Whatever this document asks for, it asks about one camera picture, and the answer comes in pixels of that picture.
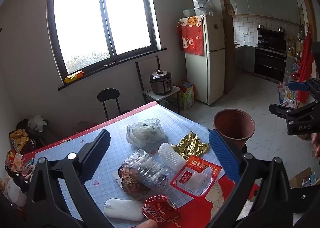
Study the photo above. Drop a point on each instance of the clear plastic bag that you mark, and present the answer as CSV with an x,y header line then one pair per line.
x,y
210,6

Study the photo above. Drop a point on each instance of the gold foil wrapper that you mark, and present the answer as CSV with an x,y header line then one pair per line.
x,y
190,145

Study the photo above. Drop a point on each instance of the upper kitchen cabinets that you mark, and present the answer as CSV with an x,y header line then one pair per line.
x,y
262,3

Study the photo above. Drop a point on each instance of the black bin with white bag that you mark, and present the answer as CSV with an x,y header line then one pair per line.
x,y
40,124

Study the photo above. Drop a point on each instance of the pile of assorted packets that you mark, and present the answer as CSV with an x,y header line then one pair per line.
x,y
15,168

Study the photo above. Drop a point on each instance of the crumpled red foil wrapper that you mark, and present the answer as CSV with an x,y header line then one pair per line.
x,y
157,209

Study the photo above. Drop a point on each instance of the stack of white boxes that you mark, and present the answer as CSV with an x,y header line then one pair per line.
x,y
199,7

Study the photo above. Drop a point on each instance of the black integrated stove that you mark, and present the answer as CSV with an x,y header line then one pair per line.
x,y
270,60

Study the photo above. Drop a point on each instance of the red hanging cloth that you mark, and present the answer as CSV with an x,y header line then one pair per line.
x,y
306,68

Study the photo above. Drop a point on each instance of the red and white plastic package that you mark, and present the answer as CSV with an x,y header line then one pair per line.
x,y
190,175

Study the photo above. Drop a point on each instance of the kitchen condiment bottles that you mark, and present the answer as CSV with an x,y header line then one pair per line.
x,y
292,48

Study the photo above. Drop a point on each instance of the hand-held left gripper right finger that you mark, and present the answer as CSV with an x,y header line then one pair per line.
x,y
223,153

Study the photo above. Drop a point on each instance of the red fabric fridge cover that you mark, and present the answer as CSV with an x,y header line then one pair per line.
x,y
192,40

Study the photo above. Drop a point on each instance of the clear plastic tray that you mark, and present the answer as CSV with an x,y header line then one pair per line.
x,y
188,12

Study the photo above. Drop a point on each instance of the long white foam fruit net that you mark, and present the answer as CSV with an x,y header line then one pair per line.
x,y
122,209

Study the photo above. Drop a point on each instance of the green bag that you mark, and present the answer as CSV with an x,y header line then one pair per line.
x,y
187,97

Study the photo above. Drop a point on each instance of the black framed window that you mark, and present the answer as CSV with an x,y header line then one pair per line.
x,y
75,18

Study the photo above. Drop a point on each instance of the black round chair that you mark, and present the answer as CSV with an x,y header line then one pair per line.
x,y
108,95

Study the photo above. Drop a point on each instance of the grey lower kitchen cabinet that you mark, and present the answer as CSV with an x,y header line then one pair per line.
x,y
246,58

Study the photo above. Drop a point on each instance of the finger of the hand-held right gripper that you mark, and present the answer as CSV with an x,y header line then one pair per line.
x,y
300,123
296,85

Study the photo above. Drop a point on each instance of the clear plastic clamshell container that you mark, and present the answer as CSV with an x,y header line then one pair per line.
x,y
150,165

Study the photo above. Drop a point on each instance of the short white foam fruit net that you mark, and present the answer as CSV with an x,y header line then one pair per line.
x,y
170,155

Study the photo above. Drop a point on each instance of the cardboard box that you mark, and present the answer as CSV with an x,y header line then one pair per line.
x,y
302,178

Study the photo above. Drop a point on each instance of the white refrigerator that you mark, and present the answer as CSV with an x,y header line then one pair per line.
x,y
202,75

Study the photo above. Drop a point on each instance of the blue checked tablecloth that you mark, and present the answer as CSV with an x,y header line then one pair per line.
x,y
120,128

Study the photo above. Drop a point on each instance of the brown printed paper bag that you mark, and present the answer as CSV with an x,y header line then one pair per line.
x,y
130,183

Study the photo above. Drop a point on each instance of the wooden door frame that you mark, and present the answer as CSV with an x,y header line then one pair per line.
x,y
226,43

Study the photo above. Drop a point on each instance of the electric pressure cooker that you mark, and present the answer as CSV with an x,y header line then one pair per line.
x,y
161,83

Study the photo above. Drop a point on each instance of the small white side table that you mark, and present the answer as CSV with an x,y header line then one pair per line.
x,y
152,98

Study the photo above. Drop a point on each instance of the white plastic bag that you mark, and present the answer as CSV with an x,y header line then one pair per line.
x,y
145,133

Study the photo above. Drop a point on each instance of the brown plastic bucket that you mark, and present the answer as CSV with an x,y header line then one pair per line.
x,y
233,125

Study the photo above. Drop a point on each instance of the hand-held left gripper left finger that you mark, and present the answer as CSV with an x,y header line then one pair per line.
x,y
96,153

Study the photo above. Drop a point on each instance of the person's right hand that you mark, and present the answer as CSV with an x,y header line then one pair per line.
x,y
317,145

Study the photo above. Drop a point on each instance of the plastic shopping bags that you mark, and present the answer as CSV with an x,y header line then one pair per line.
x,y
287,95

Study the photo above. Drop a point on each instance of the yellow packet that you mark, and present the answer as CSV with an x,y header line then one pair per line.
x,y
73,77

